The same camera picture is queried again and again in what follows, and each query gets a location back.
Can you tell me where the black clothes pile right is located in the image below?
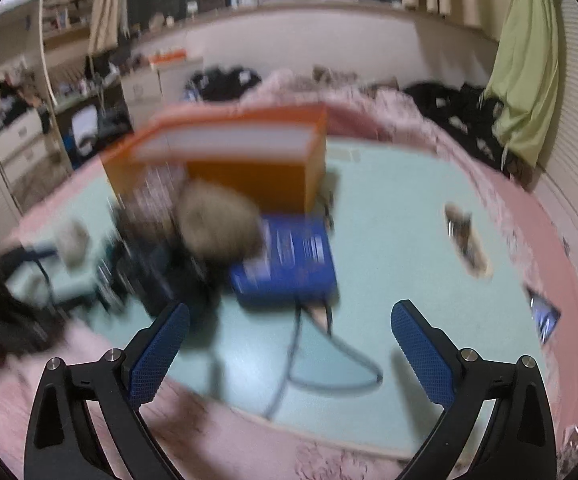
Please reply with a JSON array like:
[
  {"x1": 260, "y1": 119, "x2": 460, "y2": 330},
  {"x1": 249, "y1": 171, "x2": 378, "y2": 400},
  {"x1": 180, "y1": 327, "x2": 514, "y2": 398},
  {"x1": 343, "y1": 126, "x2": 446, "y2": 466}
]
[{"x1": 404, "y1": 81, "x2": 528, "y2": 182}]

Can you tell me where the brown patterned paper box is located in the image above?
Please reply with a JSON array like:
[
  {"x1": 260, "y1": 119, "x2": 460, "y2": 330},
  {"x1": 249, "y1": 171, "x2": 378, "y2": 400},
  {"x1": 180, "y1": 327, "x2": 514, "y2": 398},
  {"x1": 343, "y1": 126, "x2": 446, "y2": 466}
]
[{"x1": 112, "y1": 164, "x2": 187, "y2": 242}]

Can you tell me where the green hanging cloth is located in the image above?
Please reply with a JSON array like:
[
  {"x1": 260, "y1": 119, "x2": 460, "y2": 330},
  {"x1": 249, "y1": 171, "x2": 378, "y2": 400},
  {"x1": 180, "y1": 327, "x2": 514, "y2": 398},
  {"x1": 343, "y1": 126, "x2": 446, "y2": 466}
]
[{"x1": 483, "y1": 0, "x2": 560, "y2": 167}]

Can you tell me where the pink floral blanket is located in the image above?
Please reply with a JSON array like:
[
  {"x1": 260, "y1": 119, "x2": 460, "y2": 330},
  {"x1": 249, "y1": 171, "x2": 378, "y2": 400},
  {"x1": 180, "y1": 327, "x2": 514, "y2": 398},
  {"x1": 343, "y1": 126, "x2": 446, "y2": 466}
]
[{"x1": 0, "y1": 82, "x2": 578, "y2": 479}]

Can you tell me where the white drawer cabinet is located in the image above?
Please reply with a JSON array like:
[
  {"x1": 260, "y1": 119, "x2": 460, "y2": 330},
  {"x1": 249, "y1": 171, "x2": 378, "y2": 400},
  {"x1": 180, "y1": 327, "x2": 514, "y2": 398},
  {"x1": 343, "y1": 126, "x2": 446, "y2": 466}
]
[{"x1": 121, "y1": 58, "x2": 203, "y2": 131}]

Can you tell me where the orange box on cabinet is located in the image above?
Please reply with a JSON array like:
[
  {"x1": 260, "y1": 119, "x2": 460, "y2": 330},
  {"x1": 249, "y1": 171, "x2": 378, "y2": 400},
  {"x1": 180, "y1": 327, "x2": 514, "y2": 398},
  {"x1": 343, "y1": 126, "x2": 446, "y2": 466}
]
[{"x1": 148, "y1": 49, "x2": 187, "y2": 67}]

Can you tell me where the brown furry plush toy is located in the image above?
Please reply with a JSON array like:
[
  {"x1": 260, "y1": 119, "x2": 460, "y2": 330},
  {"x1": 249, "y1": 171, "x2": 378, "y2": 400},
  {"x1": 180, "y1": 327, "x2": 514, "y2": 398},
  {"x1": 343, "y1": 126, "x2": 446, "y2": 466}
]
[{"x1": 175, "y1": 180, "x2": 264, "y2": 264}]

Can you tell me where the blue tin case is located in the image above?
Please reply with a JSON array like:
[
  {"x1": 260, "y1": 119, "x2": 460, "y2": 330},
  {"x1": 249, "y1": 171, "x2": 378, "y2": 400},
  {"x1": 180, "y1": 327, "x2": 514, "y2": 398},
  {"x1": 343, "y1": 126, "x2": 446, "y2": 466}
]
[{"x1": 229, "y1": 214, "x2": 338, "y2": 306}]

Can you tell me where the orange cardboard box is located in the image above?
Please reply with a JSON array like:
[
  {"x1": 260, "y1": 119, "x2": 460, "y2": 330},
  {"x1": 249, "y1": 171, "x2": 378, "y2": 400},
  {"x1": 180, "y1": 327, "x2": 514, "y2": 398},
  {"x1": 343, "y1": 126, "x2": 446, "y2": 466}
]
[{"x1": 102, "y1": 103, "x2": 327, "y2": 214}]

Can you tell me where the dark green fabric bundle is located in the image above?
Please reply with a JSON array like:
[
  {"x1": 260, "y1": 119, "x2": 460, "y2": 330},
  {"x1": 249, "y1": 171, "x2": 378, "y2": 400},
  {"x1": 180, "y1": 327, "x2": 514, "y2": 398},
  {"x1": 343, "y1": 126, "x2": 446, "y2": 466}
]
[{"x1": 97, "y1": 206, "x2": 219, "y2": 321}]

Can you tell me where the black clothes pile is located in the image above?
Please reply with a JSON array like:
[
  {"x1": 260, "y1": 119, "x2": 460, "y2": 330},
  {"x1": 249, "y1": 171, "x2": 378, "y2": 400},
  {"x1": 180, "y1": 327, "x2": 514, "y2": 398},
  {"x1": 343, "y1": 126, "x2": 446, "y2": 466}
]
[
  {"x1": 185, "y1": 66, "x2": 262, "y2": 102},
  {"x1": 404, "y1": 81, "x2": 528, "y2": 182}
]

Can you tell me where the black clothes pile left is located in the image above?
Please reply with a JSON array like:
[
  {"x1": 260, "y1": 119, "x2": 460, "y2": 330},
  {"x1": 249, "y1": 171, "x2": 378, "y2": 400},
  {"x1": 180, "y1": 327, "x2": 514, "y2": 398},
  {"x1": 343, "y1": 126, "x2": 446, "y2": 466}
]
[{"x1": 185, "y1": 66, "x2": 262, "y2": 102}]

